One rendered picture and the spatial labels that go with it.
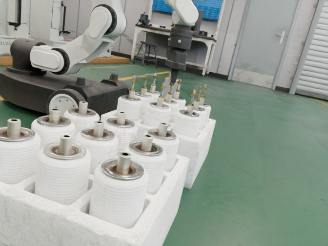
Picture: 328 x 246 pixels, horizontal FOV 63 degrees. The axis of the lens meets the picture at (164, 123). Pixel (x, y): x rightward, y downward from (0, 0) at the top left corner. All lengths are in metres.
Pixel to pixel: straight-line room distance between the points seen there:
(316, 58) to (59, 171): 5.89
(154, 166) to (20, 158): 0.26
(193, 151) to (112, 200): 0.52
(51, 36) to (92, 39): 2.25
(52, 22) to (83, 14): 3.65
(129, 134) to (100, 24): 0.80
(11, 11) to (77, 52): 1.82
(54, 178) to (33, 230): 0.10
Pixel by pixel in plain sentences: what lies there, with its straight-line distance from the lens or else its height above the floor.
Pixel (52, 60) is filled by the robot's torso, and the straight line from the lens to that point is 1.54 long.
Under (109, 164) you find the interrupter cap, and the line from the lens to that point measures 0.49.
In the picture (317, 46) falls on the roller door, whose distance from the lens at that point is 6.17.
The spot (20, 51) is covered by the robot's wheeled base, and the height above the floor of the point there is 0.29.
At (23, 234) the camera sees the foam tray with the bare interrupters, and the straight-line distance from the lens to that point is 0.56.
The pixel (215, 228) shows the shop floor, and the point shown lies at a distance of 0.84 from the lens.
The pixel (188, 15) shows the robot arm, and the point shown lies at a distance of 1.04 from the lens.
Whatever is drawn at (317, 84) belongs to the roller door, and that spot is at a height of 0.29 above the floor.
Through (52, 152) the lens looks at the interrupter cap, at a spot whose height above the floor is 0.25.
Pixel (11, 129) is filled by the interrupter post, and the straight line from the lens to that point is 0.58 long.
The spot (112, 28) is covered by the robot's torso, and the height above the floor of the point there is 0.50.
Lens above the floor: 0.47
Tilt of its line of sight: 16 degrees down
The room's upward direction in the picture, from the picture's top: 11 degrees clockwise
